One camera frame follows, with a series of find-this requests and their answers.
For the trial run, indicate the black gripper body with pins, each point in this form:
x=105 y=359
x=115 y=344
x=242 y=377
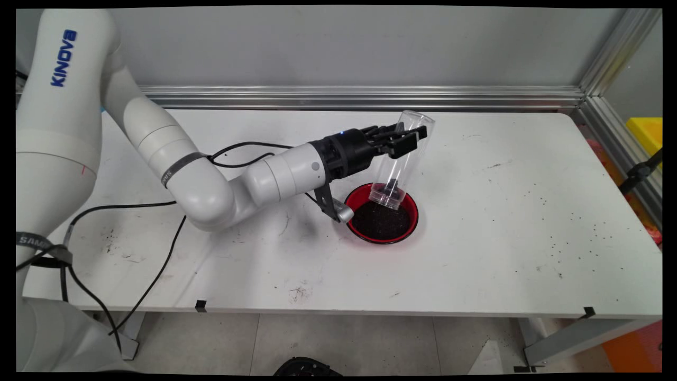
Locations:
x=349 y=153

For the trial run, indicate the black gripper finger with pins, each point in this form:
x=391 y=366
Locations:
x=404 y=142
x=383 y=131

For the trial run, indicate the clear plastic jar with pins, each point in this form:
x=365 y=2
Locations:
x=396 y=169

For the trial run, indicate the dark seeds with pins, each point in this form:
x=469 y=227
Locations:
x=391 y=185
x=381 y=222

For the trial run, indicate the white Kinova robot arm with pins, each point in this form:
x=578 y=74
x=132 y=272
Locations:
x=69 y=132

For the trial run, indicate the red bowl with black rim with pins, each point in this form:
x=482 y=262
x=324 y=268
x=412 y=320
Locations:
x=410 y=203

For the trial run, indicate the dark seeds in bowl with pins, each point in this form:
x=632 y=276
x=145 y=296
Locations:
x=381 y=222

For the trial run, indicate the small black tape marker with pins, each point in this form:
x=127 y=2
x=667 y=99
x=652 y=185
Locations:
x=588 y=313
x=201 y=306

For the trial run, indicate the black object on floor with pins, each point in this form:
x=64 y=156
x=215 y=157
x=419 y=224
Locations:
x=307 y=366

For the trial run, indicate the yellow box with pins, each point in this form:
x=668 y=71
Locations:
x=648 y=132

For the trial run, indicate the red and pink items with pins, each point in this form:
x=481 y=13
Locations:
x=642 y=219

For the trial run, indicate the grey table leg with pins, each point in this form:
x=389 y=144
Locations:
x=571 y=341
x=132 y=333

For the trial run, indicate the orange box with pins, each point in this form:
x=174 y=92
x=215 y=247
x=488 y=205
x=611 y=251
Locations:
x=634 y=349

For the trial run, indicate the aluminium back frame rail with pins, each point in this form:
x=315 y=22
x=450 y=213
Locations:
x=370 y=98

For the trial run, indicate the aluminium side frame rail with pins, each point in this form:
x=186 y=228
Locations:
x=621 y=143

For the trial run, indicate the aluminium upright frame post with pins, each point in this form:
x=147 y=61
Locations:
x=616 y=47

